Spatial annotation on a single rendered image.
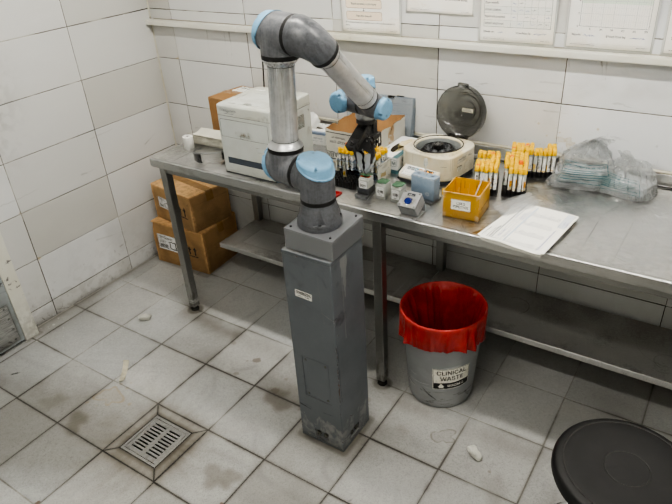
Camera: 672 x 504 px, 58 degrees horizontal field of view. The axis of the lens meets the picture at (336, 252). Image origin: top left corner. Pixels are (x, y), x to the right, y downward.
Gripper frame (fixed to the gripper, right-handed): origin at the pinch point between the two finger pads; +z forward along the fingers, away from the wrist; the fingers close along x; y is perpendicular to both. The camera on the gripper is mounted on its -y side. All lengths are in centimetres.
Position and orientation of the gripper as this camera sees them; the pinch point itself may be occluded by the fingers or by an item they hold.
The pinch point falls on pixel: (364, 171)
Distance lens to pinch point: 231.9
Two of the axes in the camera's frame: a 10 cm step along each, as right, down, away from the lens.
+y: 5.4, -4.6, 7.1
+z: 0.6, 8.6, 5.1
